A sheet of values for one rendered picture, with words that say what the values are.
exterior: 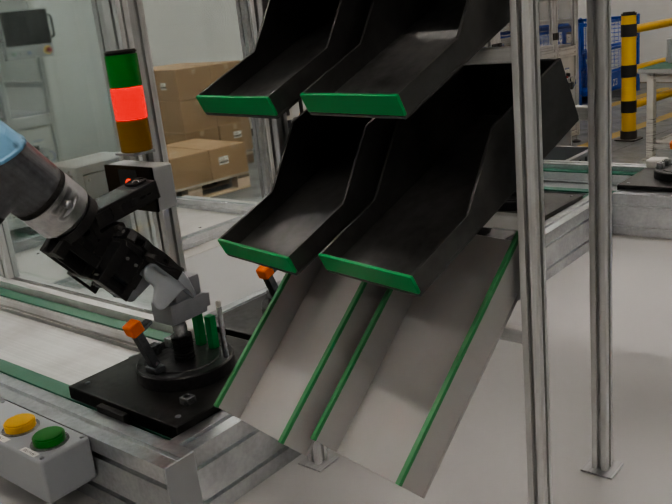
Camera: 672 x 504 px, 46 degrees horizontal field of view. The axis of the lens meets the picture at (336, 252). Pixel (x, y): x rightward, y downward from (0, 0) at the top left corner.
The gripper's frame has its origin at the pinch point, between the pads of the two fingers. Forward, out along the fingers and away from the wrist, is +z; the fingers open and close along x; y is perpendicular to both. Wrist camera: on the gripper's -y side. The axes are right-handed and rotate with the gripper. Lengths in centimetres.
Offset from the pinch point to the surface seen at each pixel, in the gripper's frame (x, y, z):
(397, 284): 45.5, 1.2, -14.0
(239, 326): -4.9, -2.5, 18.9
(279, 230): 25.2, -4.4, -11.3
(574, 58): -228, -479, 453
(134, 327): 1.0, 8.7, -3.6
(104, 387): -6.5, 16.4, 2.8
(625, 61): -185, -484, 465
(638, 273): 32, -54, 77
